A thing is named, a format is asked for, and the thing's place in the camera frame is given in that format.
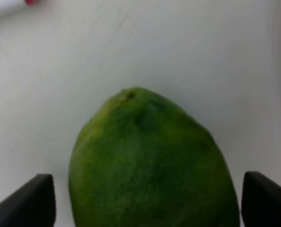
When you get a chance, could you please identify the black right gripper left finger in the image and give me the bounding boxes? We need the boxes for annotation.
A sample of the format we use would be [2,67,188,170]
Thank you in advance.
[0,174,56,227]

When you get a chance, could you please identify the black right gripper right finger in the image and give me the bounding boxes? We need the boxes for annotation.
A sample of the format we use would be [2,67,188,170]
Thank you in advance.
[241,171,281,227]

